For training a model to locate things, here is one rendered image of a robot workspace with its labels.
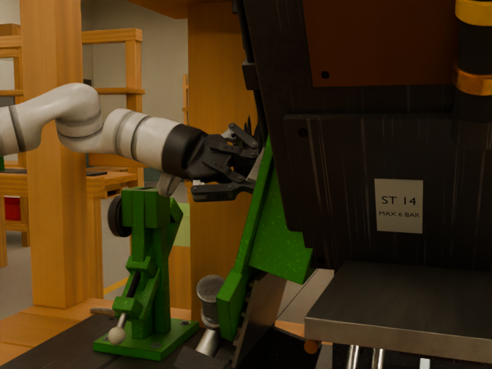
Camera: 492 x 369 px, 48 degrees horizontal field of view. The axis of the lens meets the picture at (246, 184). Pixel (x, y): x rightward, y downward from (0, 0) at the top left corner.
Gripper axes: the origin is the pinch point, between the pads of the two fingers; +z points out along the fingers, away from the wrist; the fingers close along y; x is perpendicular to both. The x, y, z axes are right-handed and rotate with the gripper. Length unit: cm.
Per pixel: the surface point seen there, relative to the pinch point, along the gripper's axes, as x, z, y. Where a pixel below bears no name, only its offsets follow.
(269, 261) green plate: -3.8, 6.5, -13.5
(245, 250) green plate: -5.2, 3.8, -13.9
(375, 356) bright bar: -5.2, 21.0, -19.9
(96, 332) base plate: 35.0, -26.6, -20.8
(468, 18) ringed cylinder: -36.4, 19.7, -6.5
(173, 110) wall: 791, -508, 604
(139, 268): 20.9, -19.0, -11.4
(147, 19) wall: 674, -613, 727
